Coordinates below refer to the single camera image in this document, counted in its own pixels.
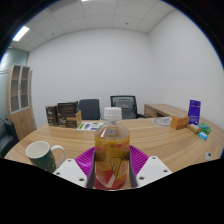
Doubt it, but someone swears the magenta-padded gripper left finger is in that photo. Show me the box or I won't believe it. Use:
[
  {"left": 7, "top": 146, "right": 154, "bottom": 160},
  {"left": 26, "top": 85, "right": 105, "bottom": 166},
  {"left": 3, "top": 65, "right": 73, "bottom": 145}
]
[{"left": 53, "top": 146, "right": 98, "bottom": 189}]

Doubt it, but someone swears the green flat box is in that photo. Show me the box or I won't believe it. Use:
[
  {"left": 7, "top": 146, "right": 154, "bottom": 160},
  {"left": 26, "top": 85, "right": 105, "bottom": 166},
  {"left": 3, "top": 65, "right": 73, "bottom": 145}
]
[{"left": 197, "top": 121, "right": 212, "bottom": 135}]

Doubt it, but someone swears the wooden glass-door shelf cabinet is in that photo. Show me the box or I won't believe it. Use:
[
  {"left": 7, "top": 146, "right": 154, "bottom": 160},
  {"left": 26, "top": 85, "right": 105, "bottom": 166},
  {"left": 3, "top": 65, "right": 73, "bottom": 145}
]
[{"left": 5, "top": 63, "right": 36, "bottom": 141}]

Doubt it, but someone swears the small ceiling light panel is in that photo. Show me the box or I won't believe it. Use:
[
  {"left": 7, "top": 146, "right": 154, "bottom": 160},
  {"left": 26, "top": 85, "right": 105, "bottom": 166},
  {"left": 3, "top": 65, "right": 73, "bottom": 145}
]
[{"left": 12, "top": 25, "right": 31, "bottom": 42}]

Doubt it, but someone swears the small light blue box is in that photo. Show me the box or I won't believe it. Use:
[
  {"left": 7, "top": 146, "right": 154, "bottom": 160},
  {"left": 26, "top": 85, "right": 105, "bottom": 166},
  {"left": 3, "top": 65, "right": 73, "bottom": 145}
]
[{"left": 197, "top": 131, "right": 209, "bottom": 141}]

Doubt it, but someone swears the black leather sofa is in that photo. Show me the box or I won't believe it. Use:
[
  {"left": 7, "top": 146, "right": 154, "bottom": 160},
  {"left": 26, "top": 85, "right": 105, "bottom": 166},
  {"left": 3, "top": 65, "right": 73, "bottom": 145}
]
[{"left": 0, "top": 119, "right": 18, "bottom": 158}]

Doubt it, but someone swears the brown and tan box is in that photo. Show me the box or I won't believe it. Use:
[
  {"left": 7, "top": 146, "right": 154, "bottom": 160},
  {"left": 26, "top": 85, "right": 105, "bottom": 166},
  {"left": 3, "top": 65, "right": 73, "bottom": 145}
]
[{"left": 57, "top": 110, "right": 83, "bottom": 129}]

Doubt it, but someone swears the upright purple box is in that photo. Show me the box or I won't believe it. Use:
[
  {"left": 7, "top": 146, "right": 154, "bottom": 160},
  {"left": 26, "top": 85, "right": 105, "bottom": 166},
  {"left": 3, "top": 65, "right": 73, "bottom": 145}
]
[{"left": 187, "top": 99, "right": 202, "bottom": 126}]

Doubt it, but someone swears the orange wooden box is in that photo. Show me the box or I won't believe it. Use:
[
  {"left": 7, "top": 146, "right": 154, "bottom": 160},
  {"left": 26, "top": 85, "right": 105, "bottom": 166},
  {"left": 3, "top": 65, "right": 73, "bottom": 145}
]
[{"left": 170, "top": 115, "right": 190, "bottom": 131}]

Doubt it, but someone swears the grey padded office chair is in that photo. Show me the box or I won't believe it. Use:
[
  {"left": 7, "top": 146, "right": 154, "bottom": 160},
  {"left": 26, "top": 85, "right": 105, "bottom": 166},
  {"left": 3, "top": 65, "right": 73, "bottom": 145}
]
[{"left": 78, "top": 98, "right": 101, "bottom": 121}]

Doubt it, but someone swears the white round paper sheet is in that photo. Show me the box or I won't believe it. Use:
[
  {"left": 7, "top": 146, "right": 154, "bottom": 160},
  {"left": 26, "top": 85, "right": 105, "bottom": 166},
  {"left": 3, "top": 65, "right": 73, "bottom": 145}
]
[{"left": 153, "top": 116, "right": 173, "bottom": 128}]

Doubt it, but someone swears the small yellow-brown box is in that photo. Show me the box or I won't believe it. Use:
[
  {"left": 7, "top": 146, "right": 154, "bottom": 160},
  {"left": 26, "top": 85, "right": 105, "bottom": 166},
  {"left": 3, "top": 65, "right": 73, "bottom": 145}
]
[{"left": 186, "top": 123, "right": 202, "bottom": 134}]

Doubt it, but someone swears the wooden side desk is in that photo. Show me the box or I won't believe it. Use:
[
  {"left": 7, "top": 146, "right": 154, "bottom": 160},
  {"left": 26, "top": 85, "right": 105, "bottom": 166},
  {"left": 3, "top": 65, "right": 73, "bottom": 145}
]
[{"left": 143, "top": 103, "right": 189, "bottom": 119}]

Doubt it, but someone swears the green white-lined christmas mug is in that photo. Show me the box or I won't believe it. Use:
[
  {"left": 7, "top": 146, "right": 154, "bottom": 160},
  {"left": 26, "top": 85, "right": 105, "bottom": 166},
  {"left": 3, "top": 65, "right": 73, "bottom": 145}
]
[{"left": 25, "top": 140, "right": 67, "bottom": 174}]

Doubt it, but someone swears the white printed leaflet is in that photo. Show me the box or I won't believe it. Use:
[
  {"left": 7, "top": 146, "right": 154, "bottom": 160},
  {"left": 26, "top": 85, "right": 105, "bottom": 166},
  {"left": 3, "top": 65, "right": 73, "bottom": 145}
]
[{"left": 76, "top": 121, "right": 106, "bottom": 132}]

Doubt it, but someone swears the orange drink bottle white cap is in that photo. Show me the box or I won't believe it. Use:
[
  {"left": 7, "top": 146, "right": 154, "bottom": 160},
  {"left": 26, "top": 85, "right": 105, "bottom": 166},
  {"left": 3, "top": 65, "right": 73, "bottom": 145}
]
[{"left": 94, "top": 106, "right": 131, "bottom": 190}]

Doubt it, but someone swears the black mesh office chair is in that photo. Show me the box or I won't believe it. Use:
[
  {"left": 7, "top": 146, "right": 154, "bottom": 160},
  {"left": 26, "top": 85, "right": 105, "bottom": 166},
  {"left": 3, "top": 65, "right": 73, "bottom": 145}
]
[{"left": 109, "top": 95, "right": 146, "bottom": 120}]

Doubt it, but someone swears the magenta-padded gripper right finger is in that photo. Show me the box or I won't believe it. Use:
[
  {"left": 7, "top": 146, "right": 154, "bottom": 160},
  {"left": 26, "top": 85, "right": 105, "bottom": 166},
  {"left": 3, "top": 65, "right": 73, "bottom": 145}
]
[{"left": 128, "top": 144, "right": 173, "bottom": 188}]

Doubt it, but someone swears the tall dark brown box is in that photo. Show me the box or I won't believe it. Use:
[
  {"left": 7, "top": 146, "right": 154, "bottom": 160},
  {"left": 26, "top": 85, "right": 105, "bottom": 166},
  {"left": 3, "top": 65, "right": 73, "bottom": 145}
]
[{"left": 45, "top": 105, "right": 60, "bottom": 127}]

